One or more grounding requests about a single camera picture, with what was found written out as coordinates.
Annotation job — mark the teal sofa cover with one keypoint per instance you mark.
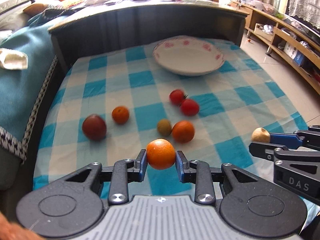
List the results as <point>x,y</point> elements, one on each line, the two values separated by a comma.
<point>20,88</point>

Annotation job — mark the operator hand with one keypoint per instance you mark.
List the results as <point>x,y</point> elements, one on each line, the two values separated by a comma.
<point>13,231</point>

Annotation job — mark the cream towel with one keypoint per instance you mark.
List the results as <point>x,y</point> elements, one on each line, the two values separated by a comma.
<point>13,59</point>

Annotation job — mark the dark red tomato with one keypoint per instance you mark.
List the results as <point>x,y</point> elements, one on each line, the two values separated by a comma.
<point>94,127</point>

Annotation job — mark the wooden tv cabinet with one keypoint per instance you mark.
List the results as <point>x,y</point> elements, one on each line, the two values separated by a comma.
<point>293,46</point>

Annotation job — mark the white lace curtain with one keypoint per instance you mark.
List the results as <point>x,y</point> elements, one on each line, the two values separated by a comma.
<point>307,10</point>

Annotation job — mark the small orange tangerine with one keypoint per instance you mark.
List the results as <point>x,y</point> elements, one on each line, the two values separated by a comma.
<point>120,115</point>

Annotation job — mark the blue white checkered tablecloth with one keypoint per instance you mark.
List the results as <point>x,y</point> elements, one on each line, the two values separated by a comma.
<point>249,91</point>

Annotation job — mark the white floral bowl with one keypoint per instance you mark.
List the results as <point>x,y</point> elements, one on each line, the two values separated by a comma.
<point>188,56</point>

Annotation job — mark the orange cushion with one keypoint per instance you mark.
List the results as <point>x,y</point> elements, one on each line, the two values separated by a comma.
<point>35,8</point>

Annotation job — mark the greenish brown longan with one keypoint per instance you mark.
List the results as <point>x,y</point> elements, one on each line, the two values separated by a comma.
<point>164,127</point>

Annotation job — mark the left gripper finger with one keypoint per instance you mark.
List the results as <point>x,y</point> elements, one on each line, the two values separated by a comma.
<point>302,138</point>
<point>264,150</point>

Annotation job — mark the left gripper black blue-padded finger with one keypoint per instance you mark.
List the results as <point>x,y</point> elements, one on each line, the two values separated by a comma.
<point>119,176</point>
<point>202,175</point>

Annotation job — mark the dark coffee table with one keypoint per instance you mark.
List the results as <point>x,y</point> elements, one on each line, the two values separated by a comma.
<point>105,28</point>

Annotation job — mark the tan longan fruit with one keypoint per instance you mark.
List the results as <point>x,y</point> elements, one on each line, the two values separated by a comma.
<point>261,135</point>

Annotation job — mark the red cherry tomato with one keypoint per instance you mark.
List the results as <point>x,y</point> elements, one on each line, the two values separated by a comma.
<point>189,107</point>
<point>177,96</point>

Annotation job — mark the grey sofa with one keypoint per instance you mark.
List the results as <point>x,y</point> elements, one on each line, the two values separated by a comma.
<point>12,16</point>

